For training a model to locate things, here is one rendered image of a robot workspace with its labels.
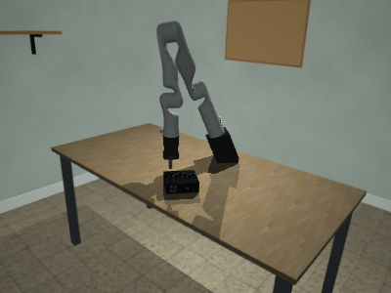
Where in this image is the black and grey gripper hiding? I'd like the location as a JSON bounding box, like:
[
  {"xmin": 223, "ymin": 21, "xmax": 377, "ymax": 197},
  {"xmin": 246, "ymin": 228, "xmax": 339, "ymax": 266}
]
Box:
[{"xmin": 160, "ymin": 126, "xmax": 180, "ymax": 169}]

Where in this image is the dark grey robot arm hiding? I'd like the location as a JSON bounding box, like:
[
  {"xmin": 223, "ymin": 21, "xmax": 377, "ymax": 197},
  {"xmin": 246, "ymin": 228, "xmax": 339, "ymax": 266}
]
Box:
[{"xmin": 156, "ymin": 21, "xmax": 224, "ymax": 138}]

